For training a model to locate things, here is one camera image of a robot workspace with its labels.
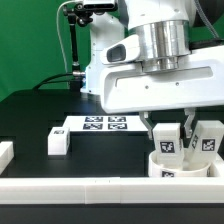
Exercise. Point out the white front fence rail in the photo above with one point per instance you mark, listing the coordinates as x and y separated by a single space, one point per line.
111 190

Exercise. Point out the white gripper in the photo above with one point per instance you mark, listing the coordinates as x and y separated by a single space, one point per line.
130 84

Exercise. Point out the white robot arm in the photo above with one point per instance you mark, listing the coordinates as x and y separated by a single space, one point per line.
161 24

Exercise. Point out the white paper marker sheet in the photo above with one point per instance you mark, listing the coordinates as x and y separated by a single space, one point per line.
129 123

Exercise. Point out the white left fence rail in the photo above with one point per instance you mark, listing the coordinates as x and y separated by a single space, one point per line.
6 154

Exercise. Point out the white overhead camera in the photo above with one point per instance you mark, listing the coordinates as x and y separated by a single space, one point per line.
99 4

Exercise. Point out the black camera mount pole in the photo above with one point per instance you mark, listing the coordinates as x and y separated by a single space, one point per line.
76 16

